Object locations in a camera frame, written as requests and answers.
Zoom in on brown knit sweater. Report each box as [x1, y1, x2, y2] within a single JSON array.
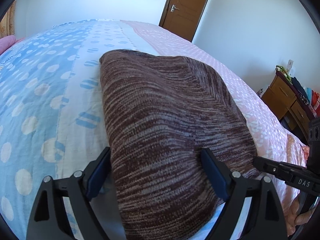
[[100, 50, 259, 239]]

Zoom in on dark folded clothes on desk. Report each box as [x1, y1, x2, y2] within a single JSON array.
[[291, 77, 310, 106]]

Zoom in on person right hand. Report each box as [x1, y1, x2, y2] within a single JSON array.
[[285, 195, 315, 236]]

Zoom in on red gift bag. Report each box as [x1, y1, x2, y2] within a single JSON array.
[[306, 87, 320, 117]]

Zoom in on polka dot bed sheet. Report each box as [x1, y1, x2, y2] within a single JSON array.
[[1, 19, 309, 239]]

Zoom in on green item on desk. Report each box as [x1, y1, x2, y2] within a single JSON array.
[[276, 65, 292, 83]]

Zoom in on folded pink blanket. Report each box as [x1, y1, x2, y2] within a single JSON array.
[[0, 35, 16, 55]]

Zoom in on yellow patterned curtain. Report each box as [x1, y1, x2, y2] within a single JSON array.
[[0, 1, 16, 38]]

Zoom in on brown wooden door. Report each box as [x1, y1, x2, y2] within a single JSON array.
[[159, 0, 208, 42]]

